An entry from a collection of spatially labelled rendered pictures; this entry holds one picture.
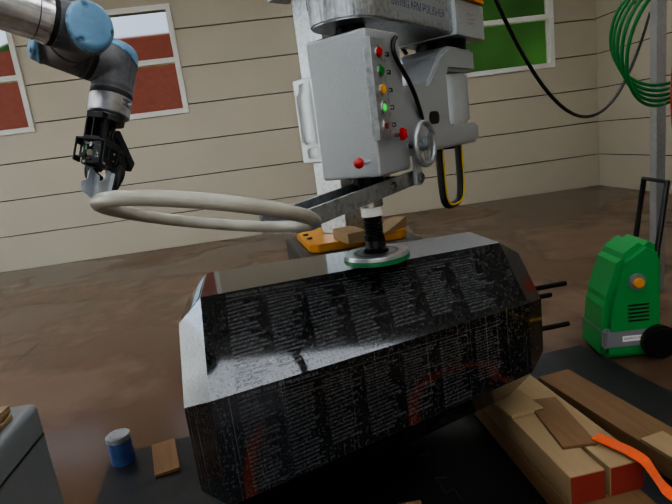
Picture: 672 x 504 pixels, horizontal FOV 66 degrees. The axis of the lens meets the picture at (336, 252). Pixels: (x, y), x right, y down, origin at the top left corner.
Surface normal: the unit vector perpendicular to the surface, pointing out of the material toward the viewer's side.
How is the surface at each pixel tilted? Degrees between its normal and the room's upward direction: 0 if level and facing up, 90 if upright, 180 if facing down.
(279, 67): 90
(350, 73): 90
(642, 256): 90
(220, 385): 45
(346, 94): 90
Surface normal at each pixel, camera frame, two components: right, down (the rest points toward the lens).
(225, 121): 0.11, 0.20
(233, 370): 0.07, -0.56
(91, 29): 0.77, 0.06
